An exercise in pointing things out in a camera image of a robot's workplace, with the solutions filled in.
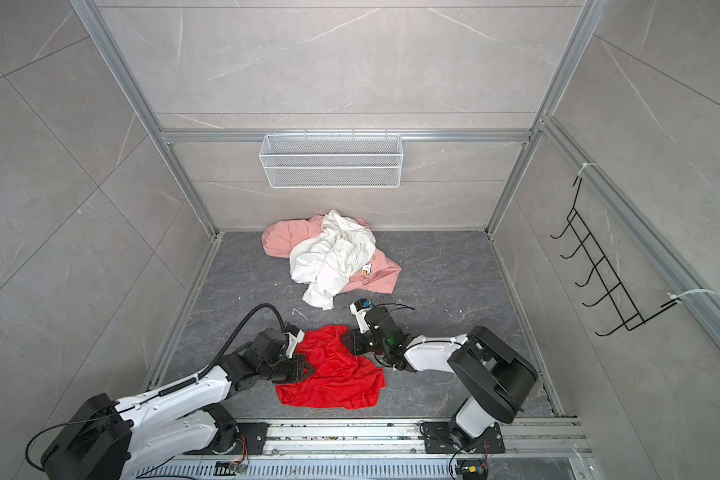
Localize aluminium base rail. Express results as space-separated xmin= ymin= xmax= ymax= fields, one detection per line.
xmin=126 ymin=418 xmax=601 ymax=479

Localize black wire hook rack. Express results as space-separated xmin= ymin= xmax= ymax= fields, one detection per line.
xmin=550 ymin=177 xmax=681 ymax=338

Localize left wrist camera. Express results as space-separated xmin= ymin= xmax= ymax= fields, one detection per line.
xmin=285 ymin=323 xmax=305 ymax=358

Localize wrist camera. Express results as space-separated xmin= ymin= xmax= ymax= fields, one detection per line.
xmin=349 ymin=298 xmax=372 ymax=334
xmin=285 ymin=323 xmax=305 ymax=358

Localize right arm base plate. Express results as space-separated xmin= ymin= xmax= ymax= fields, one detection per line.
xmin=419 ymin=421 xmax=506 ymax=454

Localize aluminium frame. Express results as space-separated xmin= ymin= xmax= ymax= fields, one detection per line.
xmin=72 ymin=1 xmax=720 ymax=350

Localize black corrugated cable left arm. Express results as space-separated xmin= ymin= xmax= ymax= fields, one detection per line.
xmin=200 ymin=302 xmax=288 ymax=376

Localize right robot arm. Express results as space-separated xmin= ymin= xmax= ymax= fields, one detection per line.
xmin=341 ymin=299 xmax=539 ymax=453

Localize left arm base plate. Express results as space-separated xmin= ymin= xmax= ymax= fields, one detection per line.
xmin=200 ymin=422 xmax=269 ymax=456

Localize white cloth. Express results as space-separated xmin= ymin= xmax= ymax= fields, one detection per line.
xmin=289 ymin=210 xmax=376 ymax=310

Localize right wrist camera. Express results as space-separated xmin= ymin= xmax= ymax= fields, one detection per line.
xmin=349 ymin=298 xmax=372 ymax=334

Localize red cloth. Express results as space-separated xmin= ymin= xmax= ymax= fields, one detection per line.
xmin=275 ymin=325 xmax=385 ymax=410

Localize pink cloth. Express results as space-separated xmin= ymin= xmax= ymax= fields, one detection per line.
xmin=262 ymin=214 xmax=402 ymax=294

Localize white wire mesh basket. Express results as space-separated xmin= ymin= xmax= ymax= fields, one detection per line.
xmin=259 ymin=133 xmax=404 ymax=189

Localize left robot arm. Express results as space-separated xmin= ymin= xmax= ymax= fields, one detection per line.
xmin=40 ymin=325 xmax=314 ymax=479

